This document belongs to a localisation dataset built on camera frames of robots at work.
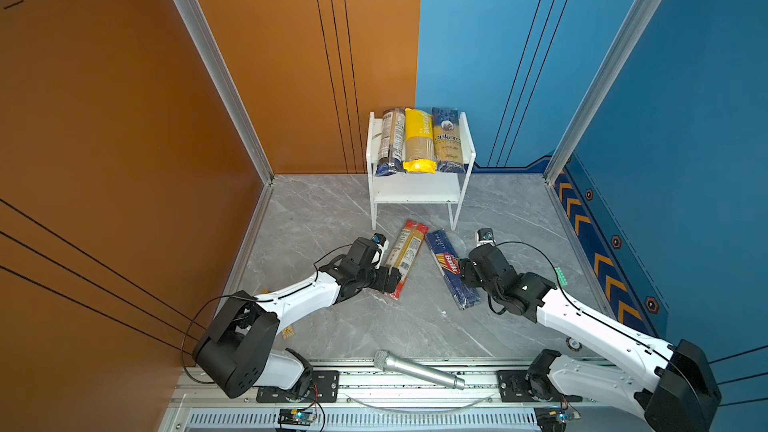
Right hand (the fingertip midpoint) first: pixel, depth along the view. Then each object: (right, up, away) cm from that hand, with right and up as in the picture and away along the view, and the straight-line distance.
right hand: (468, 263), depth 82 cm
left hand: (-22, -3, +6) cm, 23 cm away
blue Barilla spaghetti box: (-3, -2, +8) cm, 9 cm away
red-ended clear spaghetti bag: (-17, +1, +12) cm, 21 cm away
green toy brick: (+31, -7, +9) cm, 33 cm away
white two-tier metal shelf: (-12, +22, +10) cm, 27 cm away
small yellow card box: (-50, -19, -1) cm, 53 cm away
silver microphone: (-23, -23, -8) cm, 33 cm away
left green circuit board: (-44, -34, -11) cm, 57 cm away
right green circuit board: (+17, -34, -12) cm, 40 cm away
